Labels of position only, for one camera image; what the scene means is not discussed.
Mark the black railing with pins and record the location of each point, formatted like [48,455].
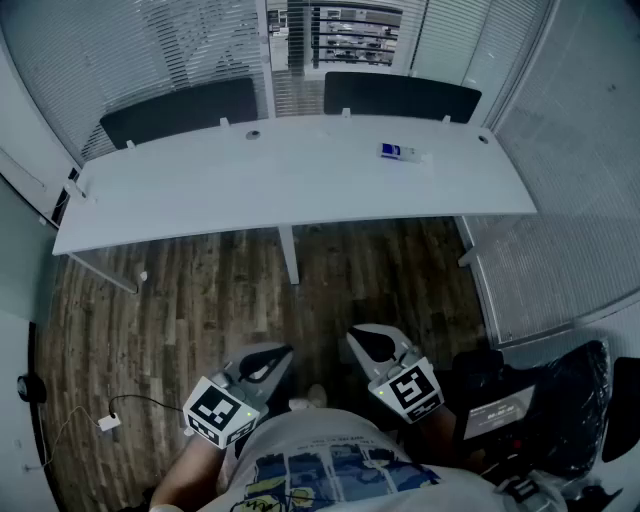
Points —
[316,40]

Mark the small clear bottle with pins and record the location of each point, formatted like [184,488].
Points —
[74,190]

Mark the person's white printed shirt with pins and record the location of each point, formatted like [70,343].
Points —
[325,435]

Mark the white charger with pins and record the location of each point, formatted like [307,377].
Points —
[110,422]

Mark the dark desk divider panel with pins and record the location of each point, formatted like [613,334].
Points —
[175,115]
[400,97]

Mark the person's right forearm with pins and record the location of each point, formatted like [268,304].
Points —
[440,440]

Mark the white desk leg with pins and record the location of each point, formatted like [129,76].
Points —
[105,272]
[289,255]
[467,250]

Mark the person's light shoe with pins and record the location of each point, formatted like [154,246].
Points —
[317,395]

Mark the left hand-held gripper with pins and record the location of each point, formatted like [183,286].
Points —
[220,410]

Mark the person's left forearm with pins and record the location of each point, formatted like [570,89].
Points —
[190,470]

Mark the blue label spray bottle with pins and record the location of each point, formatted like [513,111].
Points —
[395,151]

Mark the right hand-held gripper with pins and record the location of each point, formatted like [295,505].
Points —
[410,390]

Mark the black wall socket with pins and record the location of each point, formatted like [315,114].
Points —
[73,175]

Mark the black plastic-wrapped office chair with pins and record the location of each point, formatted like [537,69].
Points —
[565,400]

